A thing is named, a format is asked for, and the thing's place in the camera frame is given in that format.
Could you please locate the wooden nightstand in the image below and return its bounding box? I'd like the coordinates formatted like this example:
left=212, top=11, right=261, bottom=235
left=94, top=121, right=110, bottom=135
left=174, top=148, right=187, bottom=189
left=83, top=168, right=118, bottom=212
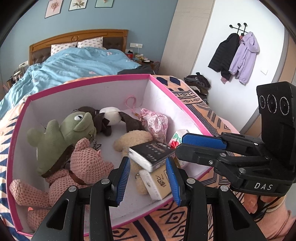
left=135, top=59, right=160, bottom=70

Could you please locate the group of bedside bottles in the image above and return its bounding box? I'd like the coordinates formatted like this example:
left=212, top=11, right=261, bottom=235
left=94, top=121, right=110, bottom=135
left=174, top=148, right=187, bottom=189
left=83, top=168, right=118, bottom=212
left=6, top=67, right=26, bottom=86

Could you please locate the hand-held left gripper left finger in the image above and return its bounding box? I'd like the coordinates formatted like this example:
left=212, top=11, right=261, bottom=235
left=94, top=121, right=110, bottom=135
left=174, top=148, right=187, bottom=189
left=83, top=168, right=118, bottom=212
left=30, top=156, right=131, bottom=241

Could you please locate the pink cardboard box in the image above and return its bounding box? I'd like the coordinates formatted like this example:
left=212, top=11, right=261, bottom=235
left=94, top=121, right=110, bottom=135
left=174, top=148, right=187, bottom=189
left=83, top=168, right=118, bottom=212
left=6, top=74, right=216, bottom=237

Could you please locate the pink flower framed picture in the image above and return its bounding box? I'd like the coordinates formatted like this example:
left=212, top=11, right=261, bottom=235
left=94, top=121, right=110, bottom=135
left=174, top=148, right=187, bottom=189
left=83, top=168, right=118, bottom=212
left=45, top=0, right=63, bottom=18

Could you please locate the yellow small box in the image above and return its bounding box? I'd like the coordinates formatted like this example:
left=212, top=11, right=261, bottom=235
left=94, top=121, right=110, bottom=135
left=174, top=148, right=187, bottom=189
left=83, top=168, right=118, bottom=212
left=139, top=163, right=174, bottom=201

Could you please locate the orange patterned blanket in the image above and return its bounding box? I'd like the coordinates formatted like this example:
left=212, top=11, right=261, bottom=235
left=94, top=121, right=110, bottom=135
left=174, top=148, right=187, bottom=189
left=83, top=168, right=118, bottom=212
left=0, top=74, right=245, bottom=241

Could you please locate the purple jacket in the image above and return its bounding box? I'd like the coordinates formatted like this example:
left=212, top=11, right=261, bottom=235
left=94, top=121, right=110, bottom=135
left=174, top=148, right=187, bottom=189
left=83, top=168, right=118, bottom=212
left=228, top=31, right=260, bottom=84

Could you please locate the dark grey cloth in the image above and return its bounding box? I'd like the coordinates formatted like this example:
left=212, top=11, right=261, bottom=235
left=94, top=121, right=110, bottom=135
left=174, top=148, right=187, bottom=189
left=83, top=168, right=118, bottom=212
left=117, top=64, right=155, bottom=75

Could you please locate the black small box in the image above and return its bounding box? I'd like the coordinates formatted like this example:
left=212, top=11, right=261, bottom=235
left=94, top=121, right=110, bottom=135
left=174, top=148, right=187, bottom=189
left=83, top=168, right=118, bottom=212
left=128, top=140, right=176, bottom=173

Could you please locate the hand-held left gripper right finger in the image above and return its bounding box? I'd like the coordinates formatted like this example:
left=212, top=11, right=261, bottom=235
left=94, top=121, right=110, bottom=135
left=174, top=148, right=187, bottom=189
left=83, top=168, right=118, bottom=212
left=165, top=157, right=262, bottom=241

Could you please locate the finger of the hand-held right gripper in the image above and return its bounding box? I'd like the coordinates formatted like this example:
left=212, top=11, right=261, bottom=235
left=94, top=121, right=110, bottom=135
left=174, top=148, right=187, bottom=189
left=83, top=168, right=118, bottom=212
left=181, top=132, right=263, bottom=154
left=174, top=143, right=271, bottom=172

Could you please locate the white patterned pillow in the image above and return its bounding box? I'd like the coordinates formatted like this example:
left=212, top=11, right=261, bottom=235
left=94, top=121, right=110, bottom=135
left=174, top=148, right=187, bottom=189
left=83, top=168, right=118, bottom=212
left=50, top=42, right=78, bottom=56
left=77, top=37, right=104, bottom=49

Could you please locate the brown and white dog plush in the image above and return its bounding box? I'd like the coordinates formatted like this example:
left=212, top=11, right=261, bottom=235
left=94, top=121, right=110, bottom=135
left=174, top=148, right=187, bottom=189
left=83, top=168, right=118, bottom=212
left=77, top=106, right=145, bottom=137

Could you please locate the blue duvet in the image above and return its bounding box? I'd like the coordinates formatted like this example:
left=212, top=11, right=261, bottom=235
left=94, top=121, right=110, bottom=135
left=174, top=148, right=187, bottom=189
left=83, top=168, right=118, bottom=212
left=0, top=47, right=139, bottom=114

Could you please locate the pink knitted bear plush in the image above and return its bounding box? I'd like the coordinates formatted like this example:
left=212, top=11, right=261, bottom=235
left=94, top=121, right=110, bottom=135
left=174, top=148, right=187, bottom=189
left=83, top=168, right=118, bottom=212
left=9, top=137, right=115, bottom=232

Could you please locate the pink drawstring pouch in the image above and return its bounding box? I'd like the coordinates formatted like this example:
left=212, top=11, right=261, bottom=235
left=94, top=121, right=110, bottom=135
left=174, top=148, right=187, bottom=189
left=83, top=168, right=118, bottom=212
left=125, top=96, right=168, bottom=142

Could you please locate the wooden headboard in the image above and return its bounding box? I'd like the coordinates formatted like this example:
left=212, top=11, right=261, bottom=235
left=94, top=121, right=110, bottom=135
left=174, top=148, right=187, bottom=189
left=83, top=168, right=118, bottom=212
left=29, top=29, right=129, bottom=66

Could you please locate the white flower framed picture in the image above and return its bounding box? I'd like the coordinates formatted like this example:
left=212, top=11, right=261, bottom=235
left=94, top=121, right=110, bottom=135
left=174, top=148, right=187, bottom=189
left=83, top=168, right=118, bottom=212
left=69, top=0, right=89, bottom=11

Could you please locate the green frog plush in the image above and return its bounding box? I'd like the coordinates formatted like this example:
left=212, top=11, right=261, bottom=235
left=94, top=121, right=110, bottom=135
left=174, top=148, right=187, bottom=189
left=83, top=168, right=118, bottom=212
left=26, top=112, right=97, bottom=179

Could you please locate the person's right hand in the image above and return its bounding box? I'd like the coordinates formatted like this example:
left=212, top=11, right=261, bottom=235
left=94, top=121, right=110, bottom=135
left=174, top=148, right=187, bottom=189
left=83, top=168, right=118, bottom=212
left=243, top=192, right=285, bottom=215

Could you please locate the black jacket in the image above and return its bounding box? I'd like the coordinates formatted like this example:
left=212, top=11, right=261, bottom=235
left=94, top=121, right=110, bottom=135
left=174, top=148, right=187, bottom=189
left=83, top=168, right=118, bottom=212
left=208, top=33, right=241, bottom=80

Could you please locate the dark clothes pile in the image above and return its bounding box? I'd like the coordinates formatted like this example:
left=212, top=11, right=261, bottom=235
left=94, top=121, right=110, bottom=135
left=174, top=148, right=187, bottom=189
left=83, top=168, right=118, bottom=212
left=184, top=72, right=211, bottom=100

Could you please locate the beige wardrobe panel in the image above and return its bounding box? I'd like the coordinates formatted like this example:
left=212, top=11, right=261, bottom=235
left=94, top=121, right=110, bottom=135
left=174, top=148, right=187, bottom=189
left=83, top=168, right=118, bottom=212
left=159, top=0, right=215, bottom=80

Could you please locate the black wall coat rack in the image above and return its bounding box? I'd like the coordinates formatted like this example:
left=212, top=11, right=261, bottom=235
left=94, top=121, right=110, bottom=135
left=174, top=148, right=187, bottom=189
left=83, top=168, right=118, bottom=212
left=229, top=23, right=248, bottom=37

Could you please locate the cream bear plush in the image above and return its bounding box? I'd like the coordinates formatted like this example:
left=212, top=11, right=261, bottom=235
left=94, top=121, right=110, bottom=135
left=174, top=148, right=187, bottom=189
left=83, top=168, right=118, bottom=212
left=113, top=130, right=154, bottom=195

